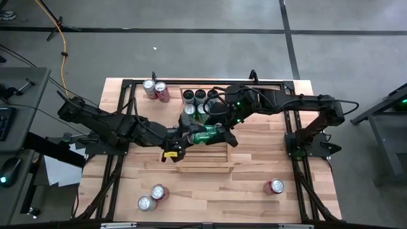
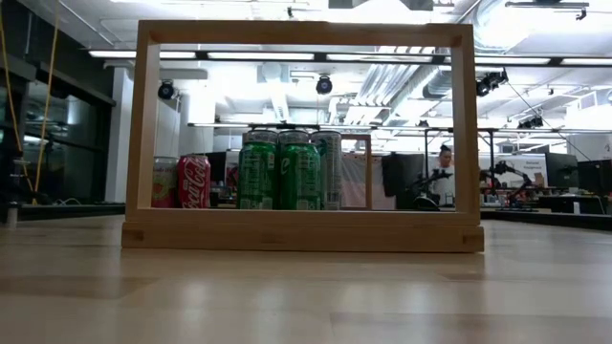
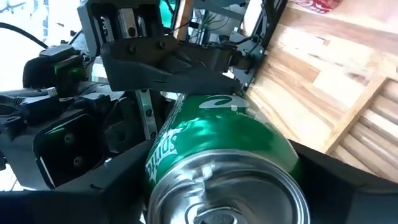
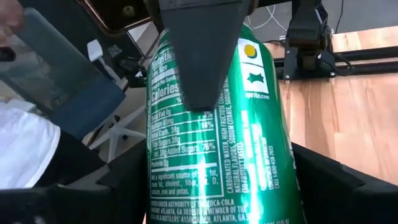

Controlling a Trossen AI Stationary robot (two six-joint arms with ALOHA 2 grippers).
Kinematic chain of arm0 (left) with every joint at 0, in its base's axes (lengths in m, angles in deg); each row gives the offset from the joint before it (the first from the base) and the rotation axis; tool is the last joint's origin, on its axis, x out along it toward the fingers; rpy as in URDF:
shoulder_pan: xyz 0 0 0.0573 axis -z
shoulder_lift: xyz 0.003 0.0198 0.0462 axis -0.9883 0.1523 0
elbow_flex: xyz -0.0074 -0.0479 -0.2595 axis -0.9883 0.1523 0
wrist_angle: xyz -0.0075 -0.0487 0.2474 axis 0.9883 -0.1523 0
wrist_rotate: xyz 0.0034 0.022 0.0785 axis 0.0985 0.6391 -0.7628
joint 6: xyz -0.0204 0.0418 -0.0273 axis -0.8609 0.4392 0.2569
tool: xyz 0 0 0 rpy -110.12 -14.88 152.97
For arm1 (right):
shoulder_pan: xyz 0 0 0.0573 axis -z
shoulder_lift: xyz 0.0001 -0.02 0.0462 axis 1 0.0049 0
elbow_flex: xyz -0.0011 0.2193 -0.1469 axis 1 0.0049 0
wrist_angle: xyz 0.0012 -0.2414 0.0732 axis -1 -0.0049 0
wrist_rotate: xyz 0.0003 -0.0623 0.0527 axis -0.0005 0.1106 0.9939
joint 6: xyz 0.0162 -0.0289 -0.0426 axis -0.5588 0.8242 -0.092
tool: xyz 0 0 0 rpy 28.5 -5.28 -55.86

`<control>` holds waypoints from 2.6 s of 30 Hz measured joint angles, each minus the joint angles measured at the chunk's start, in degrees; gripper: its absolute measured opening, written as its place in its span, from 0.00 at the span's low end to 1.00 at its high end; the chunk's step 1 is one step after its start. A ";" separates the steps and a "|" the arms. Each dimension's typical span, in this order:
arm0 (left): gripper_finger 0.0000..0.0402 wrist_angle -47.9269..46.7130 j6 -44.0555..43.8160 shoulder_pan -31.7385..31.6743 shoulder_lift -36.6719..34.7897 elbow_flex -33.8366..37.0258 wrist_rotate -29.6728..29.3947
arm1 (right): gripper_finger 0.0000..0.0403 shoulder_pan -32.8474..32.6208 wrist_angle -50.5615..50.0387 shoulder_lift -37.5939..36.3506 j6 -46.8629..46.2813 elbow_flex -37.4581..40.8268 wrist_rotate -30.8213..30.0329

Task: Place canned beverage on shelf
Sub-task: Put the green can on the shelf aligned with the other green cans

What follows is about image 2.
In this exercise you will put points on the green soda can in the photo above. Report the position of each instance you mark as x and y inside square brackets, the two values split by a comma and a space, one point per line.
[300, 177]
[257, 177]

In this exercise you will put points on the dark can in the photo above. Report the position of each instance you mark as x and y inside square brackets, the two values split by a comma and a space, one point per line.
[332, 167]

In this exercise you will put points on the wooden slatted shelf rack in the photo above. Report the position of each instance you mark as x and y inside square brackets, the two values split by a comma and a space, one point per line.
[301, 234]

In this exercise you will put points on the black background robot arm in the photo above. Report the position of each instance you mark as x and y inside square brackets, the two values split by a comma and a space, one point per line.
[514, 179]
[428, 184]

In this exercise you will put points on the red panel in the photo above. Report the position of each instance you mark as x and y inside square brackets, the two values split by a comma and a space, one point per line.
[233, 176]

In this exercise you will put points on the black monitor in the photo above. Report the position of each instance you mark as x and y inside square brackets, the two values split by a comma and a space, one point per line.
[218, 166]
[595, 178]
[561, 169]

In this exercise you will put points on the round black ceiling lamp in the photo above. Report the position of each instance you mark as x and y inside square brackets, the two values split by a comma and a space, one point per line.
[324, 85]
[166, 90]

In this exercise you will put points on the black cloth panel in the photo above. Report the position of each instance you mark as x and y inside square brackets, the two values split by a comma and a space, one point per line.
[402, 174]

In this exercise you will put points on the red Coca-Cola can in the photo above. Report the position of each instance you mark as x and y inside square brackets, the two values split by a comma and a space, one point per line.
[193, 181]

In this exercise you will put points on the standing person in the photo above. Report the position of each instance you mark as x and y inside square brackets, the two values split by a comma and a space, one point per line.
[445, 167]

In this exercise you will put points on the white and pink soda can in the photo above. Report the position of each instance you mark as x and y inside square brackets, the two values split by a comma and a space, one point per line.
[165, 184]

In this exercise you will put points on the black ceiling lamp cluster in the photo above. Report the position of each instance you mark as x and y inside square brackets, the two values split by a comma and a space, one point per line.
[490, 82]
[528, 122]

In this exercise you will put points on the white sign board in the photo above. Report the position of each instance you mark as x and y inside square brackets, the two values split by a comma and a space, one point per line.
[531, 168]

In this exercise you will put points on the long ceiling light rail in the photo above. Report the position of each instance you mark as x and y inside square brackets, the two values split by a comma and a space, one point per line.
[263, 56]

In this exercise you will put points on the silver ventilation duct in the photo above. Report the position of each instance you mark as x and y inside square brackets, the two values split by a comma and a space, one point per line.
[440, 82]

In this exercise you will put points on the black aluminium table frame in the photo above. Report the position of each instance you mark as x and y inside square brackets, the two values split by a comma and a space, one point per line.
[57, 211]

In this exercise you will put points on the grey metal post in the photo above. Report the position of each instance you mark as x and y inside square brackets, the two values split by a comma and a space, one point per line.
[12, 215]

